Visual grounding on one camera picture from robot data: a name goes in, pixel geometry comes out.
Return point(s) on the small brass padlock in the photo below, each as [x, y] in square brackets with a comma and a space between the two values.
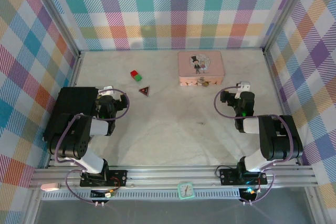
[204, 82]

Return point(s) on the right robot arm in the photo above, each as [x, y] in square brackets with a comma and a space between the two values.
[275, 140]

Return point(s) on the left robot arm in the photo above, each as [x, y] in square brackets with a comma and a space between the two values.
[78, 134]

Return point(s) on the black red triangle sign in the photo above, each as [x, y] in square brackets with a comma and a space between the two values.
[144, 91]

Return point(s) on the red and green block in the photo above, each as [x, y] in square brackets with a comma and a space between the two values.
[136, 75]

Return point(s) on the large black box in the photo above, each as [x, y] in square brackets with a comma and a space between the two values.
[73, 100]

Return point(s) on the pink cartoon tin box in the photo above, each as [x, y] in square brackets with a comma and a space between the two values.
[200, 64]

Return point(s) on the small mint green clock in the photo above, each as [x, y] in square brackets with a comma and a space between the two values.
[186, 190]

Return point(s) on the small white pink device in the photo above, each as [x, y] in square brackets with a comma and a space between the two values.
[50, 187]

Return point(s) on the colourful plaid cloth backdrop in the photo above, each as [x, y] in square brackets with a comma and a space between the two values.
[168, 9]

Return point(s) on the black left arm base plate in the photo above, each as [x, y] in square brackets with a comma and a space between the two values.
[118, 178]

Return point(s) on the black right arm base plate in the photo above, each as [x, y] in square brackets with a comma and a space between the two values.
[228, 176]

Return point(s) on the aluminium frame rail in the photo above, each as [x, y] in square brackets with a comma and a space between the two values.
[162, 175]

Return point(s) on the aluminium frame post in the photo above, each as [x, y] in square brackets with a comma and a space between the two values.
[286, 11]
[56, 11]

